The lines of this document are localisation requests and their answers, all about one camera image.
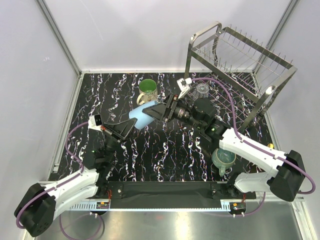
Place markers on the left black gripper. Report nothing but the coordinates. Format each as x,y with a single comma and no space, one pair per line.
119,131

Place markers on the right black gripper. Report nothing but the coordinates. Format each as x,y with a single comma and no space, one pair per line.
162,110

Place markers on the light blue plastic cup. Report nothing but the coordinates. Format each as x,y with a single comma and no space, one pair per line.
142,118

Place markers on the white floral mug green inside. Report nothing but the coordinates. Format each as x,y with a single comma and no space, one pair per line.
147,91

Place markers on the clear faceted glass tumbler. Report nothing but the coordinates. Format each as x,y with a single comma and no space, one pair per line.
201,91

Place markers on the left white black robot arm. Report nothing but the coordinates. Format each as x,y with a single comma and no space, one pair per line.
42,204

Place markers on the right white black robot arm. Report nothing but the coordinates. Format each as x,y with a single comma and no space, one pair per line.
283,173

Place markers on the steel two-tier dish rack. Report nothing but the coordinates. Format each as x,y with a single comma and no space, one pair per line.
253,74

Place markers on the black marble pattern mat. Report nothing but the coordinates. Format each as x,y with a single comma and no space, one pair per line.
160,152

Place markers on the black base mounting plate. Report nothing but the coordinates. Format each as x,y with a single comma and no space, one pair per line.
173,195

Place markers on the teal ceramic mug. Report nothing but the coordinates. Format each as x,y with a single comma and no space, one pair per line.
223,160

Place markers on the yellow cup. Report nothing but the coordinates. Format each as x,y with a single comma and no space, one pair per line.
270,145

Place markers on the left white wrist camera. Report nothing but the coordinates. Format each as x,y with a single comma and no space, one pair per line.
95,122

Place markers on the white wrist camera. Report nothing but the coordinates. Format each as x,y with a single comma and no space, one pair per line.
184,85
95,122

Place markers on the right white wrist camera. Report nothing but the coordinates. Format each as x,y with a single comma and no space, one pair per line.
184,85

